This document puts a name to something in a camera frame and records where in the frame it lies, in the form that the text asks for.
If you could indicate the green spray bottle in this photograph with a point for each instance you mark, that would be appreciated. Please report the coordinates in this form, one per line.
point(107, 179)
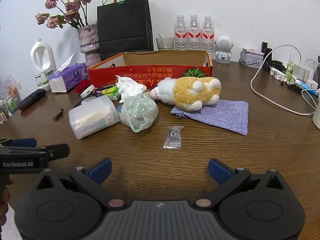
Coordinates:
point(290, 70)

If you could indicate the red rose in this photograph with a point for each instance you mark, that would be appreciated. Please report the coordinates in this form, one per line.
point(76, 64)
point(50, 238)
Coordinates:
point(81, 86)

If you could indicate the purple cloth pouch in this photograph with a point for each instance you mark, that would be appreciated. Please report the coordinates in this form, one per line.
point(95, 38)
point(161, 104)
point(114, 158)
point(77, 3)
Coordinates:
point(225, 116)

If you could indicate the black paper bag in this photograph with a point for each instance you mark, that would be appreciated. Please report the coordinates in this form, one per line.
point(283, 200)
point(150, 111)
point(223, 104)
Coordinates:
point(122, 22)

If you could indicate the green translucent plastic bag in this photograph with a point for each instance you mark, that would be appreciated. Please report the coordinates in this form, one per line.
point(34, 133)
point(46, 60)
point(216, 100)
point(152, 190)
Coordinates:
point(140, 112)

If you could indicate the white detergent bottle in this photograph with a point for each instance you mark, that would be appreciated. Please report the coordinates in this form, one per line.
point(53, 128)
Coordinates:
point(47, 67)

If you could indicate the pink and white stapler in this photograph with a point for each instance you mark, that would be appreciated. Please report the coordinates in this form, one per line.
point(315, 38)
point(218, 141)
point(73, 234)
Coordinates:
point(251, 51)

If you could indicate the person's left hand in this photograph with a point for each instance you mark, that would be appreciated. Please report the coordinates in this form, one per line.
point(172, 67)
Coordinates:
point(3, 205)

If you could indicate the white power strip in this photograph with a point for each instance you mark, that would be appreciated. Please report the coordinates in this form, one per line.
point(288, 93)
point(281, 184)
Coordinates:
point(277, 74)

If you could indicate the purple marbled vase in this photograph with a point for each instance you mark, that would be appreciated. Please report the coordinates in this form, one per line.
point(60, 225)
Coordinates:
point(88, 40)

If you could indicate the colourful small packets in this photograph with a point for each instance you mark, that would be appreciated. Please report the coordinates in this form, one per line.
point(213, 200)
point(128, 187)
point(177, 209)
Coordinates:
point(7, 100)

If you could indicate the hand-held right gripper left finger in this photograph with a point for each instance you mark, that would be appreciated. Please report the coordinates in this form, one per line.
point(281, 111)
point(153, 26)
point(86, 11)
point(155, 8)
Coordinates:
point(101, 171)

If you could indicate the dried pink flower bouquet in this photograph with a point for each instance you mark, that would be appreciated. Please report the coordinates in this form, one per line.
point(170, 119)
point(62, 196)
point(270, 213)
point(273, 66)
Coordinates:
point(71, 6)

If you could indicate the orange cardboard box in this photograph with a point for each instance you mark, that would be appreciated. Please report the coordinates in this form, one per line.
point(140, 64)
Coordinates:
point(150, 72)

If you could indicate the black oblong case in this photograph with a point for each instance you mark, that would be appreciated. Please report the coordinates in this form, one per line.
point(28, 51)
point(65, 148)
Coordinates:
point(31, 99)

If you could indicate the small white box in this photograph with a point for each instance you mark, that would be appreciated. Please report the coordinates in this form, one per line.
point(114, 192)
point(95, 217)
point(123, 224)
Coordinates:
point(251, 60)

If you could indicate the small clear plastic bag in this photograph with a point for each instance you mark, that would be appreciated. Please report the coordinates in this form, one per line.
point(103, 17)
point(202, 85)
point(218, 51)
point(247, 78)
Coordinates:
point(173, 137)

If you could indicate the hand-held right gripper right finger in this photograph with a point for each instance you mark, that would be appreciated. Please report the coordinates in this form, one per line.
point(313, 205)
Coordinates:
point(220, 171)

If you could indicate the black box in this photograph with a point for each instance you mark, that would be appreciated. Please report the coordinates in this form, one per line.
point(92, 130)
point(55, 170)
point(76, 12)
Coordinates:
point(267, 57)

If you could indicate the white spoon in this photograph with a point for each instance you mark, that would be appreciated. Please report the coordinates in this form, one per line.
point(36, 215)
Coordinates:
point(162, 41)

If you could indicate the glass cup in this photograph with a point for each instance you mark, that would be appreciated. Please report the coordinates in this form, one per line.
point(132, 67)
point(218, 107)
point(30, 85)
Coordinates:
point(168, 44)

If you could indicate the white tissue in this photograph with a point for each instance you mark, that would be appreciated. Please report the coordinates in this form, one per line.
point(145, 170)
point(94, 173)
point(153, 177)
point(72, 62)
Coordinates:
point(130, 87)

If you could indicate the white mug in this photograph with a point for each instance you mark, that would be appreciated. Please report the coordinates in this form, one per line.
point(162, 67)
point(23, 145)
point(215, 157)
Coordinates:
point(317, 117)

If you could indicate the clear water bottle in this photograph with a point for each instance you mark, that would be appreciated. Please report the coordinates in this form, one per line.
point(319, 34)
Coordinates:
point(181, 35)
point(194, 35)
point(208, 36)

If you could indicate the yellow and white plush toy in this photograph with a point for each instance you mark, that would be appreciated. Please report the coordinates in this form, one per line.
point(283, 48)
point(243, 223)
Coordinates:
point(185, 92)

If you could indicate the white robot speaker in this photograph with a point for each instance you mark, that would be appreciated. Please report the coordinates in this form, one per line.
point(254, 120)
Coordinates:
point(223, 45)

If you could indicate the black hair clip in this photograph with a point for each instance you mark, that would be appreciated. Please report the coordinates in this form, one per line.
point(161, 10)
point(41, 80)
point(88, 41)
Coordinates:
point(58, 115)

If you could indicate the purple tissue pack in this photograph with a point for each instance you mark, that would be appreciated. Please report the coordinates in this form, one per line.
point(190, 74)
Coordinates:
point(70, 77)

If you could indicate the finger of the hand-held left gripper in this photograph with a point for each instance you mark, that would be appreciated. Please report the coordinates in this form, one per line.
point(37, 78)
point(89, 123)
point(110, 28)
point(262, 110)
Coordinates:
point(23, 143)
point(58, 151)

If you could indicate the white round case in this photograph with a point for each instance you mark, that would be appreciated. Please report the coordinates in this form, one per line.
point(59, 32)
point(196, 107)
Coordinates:
point(88, 91)

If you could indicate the green packet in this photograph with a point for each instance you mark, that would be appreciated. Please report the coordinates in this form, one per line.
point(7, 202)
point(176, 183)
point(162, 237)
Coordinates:
point(111, 93)

